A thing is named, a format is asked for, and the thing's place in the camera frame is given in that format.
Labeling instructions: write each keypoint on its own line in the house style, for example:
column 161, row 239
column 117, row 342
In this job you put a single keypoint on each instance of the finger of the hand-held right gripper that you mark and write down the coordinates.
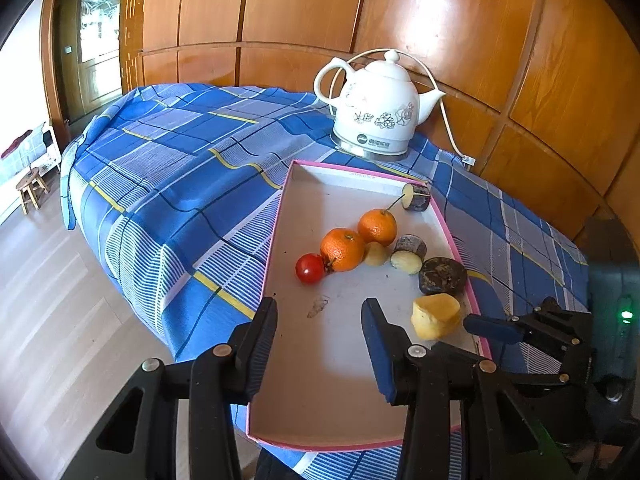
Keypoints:
column 562, row 316
column 492, row 327

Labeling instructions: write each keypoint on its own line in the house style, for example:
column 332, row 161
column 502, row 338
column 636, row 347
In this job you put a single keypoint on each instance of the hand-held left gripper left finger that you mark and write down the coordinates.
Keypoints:
column 260, row 355

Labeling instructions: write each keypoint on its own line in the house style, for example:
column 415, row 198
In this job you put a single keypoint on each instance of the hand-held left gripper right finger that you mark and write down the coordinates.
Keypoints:
column 382, row 360

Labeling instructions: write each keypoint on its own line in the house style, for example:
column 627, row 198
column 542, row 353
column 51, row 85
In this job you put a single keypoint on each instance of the yellow cut fruit chunk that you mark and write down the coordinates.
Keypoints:
column 435, row 315

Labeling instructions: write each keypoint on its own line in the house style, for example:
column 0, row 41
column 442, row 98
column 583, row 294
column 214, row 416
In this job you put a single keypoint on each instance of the white tray with pink rim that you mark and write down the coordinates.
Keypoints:
column 320, row 385

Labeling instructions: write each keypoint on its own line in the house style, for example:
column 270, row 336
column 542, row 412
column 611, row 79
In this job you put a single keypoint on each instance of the dark brown round fruit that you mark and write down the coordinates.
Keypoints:
column 442, row 275

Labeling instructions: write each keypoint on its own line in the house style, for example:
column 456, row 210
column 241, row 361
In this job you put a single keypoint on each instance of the red tomato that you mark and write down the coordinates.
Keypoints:
column 310, row 267

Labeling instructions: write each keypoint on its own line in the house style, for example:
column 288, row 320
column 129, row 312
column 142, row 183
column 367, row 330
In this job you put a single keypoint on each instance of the small yellow fruit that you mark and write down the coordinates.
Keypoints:
column 376, row 255

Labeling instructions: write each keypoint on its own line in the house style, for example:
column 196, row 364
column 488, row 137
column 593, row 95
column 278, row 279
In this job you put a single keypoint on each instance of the cut potato piece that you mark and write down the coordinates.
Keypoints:
column 409, row 256

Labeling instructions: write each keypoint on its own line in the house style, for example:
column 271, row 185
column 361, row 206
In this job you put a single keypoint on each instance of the orange mandarin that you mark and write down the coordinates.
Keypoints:
column 342, row 249
column 377, row 227

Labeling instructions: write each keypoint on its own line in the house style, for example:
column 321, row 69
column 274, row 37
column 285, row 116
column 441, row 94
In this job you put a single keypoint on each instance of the small cut dark cylinder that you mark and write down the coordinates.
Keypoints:
column 417, row 196

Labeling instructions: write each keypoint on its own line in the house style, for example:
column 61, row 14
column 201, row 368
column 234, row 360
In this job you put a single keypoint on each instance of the blue plaid cloth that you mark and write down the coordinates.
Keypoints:
column 190, row 170

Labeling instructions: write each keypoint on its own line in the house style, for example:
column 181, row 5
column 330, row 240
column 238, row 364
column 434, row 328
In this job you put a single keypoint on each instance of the white furniture piece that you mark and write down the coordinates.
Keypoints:
column 47, row 160

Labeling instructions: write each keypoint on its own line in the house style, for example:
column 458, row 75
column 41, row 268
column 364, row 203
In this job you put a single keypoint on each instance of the small wooden stool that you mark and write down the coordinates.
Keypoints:
column 30, row 178

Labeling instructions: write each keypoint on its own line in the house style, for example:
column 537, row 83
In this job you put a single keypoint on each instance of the wooden panelled wardrobe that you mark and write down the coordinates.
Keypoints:
column 450, row 25

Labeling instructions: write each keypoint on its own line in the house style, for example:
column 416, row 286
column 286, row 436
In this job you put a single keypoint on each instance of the wooden door with glass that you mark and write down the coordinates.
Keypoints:
column 95, row 60

